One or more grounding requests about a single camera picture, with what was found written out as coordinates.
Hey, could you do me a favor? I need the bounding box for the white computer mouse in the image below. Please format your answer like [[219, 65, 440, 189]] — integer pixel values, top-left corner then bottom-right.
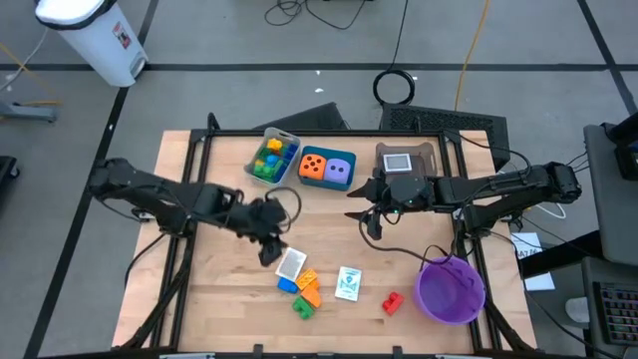
[[564, 295, 591, 324]]

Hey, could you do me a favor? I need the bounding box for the red toy block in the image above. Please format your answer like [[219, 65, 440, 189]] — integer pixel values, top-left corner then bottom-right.
[[381, 291, 405, 317]]

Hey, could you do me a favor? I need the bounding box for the dark grey translucent bin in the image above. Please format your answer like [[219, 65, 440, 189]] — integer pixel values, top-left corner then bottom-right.
[[374, 142, 440, 179]]

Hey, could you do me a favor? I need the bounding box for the black flat panel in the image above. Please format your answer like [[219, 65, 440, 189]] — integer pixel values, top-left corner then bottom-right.
[[252, 102, 349, 133]]

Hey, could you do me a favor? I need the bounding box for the purple foam die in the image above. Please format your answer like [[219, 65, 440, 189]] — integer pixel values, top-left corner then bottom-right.
[[323, 158, 351, 184]]

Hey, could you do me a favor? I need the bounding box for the black keyboard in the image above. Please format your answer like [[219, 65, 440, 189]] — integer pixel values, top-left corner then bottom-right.
[[591, 279, 638, 346]]

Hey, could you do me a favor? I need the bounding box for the white paper sheet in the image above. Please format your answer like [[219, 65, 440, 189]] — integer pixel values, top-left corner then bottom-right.
[[509, 231, 556, 292]]

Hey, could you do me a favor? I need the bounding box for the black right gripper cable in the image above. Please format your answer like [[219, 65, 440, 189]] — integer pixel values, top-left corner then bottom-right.
[[357, 206, 453, 270]]

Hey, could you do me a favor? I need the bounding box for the white playing card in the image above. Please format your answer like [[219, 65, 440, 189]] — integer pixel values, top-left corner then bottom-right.
[[383, 153, 414, 175]]

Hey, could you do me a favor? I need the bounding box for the teal printed card deck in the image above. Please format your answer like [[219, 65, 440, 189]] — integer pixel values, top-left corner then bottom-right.
[[334, 265, 364, 304]]

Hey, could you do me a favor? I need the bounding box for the light grey plastic bin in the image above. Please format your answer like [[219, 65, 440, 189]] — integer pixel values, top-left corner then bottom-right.
[[243, 127, 302, 191]]

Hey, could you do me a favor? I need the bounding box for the orange foam die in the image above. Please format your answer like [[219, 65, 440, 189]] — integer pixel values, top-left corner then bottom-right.
[[298, 153, 328, 181]]

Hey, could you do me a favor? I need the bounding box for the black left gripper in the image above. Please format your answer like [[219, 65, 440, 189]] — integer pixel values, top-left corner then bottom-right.
[[231, 191, 290, 268]]

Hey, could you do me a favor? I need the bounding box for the coiled black cable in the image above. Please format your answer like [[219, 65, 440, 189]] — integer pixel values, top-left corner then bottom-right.
[[372, 0, 417, 107]]

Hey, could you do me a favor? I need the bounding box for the yellow cable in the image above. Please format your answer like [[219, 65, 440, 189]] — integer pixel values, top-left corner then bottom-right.
[[454, 0, 493, 112]]

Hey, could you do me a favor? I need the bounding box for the teal plastic bin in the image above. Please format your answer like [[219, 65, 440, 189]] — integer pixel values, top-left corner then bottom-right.
[[297, 145, 358, 192]]

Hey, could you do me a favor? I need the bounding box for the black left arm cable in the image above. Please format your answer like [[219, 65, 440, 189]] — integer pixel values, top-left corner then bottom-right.
[[263, 186, 303, 235]]

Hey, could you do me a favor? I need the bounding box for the black looped floor cable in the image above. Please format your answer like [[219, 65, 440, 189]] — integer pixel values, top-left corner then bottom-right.
[[263, 0, 373, 31]]

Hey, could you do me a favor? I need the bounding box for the black desk device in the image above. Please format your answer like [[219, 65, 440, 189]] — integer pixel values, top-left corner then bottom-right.
[[600, 112, 638, 181]]

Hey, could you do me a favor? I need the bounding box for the orange toy block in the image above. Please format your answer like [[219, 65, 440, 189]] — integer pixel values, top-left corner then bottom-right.
[[300, 279, 323, 309]]

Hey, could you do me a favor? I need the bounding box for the bright green toy block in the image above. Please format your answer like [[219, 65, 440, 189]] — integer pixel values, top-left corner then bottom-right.
[[291, 296, 316, 321]]

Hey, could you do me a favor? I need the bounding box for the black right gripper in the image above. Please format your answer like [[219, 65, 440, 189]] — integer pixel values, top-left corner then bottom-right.
[[344, 174, 418, 241]]

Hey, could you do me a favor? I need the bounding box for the black perforated panel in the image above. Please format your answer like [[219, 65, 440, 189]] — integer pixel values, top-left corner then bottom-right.
[[378, 103, 511, 171]]

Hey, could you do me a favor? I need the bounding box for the white pedal trash bin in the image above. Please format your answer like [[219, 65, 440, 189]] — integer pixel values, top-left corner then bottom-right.
[[34, 0, 150, 89]]

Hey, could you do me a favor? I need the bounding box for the white framed card box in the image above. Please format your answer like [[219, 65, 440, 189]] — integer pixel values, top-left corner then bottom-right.
[[275, 247, 308, 282]]

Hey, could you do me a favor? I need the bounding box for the grey stand foot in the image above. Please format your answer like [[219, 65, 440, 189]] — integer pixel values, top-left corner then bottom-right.
[[0, 101, 59, 125]]

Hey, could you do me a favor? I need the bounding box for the orange studded toy brick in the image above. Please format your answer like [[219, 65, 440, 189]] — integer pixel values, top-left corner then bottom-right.
[[295, 267, 319, 291]]

